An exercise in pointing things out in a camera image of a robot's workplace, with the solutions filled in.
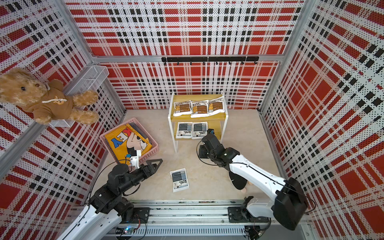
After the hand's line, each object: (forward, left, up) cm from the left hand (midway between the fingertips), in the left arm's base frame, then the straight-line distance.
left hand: (163, 163), depth 73 cm
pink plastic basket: (+13, +12, -12) cm, 22 cm away
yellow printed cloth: (+18, +30, -11) cm, 37 cm away
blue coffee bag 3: (+21, -9, -1) cm, 23 cm away
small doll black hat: (-6, -39, -11) cm, 41 cm away
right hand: (+10, -20, -2) cm, 23 cm away
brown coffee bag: (+21, -10, +17) cm, 29 cm away
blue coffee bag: (-3, -7, -17) cm, 18 cm away
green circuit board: (-26, +15, -16) cm, 35 cm away
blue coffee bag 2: (+21, -18, -1) cm, 28 cm away
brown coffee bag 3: (+22, -27, +17) cm, 39 cm away
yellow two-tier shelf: (+15, -28, +13) cm, 34 cm away
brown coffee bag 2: (+21, -19, +17) cm, 33 cm away
